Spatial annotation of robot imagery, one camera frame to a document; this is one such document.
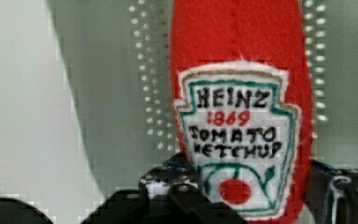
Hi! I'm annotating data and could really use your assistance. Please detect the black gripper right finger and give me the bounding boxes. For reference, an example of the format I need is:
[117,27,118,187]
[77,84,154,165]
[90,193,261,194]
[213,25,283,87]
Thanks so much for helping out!
[304,161,358,224]

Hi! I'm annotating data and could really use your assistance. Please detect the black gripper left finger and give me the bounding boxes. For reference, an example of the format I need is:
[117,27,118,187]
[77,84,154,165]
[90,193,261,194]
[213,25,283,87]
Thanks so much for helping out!
[81,153,246,224]

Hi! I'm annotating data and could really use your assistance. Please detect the red plush ketchup bottle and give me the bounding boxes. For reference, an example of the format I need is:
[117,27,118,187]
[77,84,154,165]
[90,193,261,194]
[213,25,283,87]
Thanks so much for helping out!
[170,0,313,224]

